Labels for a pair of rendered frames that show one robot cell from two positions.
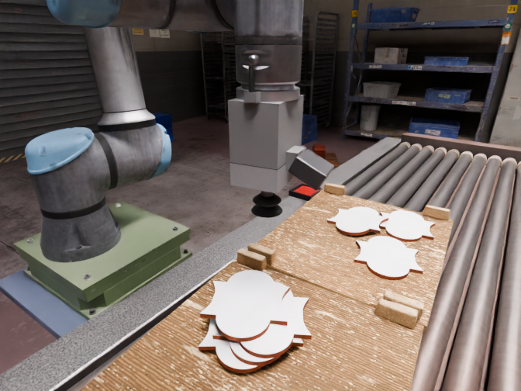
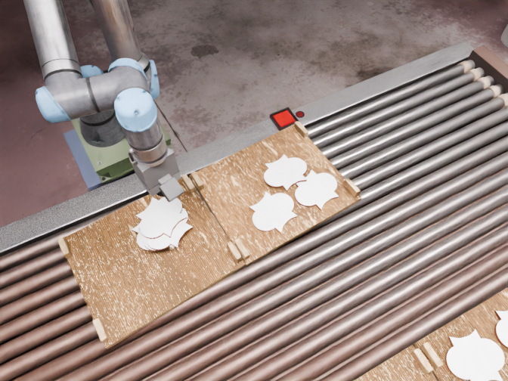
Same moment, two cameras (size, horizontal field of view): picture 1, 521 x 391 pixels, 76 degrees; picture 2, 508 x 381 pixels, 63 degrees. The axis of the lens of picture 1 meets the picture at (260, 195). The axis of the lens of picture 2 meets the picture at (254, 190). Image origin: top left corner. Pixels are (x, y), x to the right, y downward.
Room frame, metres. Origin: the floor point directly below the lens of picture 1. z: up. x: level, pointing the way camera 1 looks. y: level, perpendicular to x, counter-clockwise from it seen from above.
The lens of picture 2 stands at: (0.00, -0.46, 2.02)
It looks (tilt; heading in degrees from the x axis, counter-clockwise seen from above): 58 degrees down; 25
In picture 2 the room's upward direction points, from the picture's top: straight up
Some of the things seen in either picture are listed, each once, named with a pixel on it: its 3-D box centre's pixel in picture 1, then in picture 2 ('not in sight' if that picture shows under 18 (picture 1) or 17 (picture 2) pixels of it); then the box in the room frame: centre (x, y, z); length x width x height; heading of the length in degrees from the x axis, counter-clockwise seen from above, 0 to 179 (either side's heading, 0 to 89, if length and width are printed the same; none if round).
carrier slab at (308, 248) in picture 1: (357, 238); (274, 187); (0.65, -0.22, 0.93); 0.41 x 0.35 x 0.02; 147
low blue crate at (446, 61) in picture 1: (445, 61); not in sight; (4.68, -2.40, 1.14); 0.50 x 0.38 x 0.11; 65
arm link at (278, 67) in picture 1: (267, 67); (146, 144); (0.41, -0.01, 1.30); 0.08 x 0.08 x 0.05
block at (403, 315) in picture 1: (396, 312); (234, 252); (0.40, -0.21, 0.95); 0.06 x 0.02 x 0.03; 58
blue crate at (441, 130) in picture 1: (433, 129); not in sight; (4.71, -2.44, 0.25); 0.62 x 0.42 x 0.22; 64
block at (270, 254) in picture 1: (260, 253); (196, 180); (0.56, 0.00, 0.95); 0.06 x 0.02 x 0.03; 57
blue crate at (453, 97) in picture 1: (447, 95); not in sight; (4.67, -2.52, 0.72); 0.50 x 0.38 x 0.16; 49
